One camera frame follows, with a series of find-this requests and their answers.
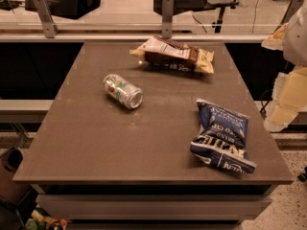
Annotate brown yellow snack bag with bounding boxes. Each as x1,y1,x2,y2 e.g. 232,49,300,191
130,35,214,74

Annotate left metal bracket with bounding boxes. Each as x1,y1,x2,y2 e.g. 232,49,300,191
32,0,59,38

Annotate colourful items on floor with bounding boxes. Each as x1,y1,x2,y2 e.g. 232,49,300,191
25,208,68,230

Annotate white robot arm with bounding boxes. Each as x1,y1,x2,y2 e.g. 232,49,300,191
261,6,307,132

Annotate silver green 7up can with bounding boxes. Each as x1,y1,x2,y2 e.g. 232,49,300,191
104,74,143,109

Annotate right metal bracket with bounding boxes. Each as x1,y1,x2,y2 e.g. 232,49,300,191
282,0,306,27

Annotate blue chip bag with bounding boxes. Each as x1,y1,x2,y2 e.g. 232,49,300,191
190,99,256,173

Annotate brown bin with hole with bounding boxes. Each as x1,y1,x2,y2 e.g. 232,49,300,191
0,148,37,210

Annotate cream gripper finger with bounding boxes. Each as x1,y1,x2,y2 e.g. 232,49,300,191
264,66,307,132
261,23,288,51

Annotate black cable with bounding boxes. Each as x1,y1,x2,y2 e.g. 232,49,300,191
259,89,273,115

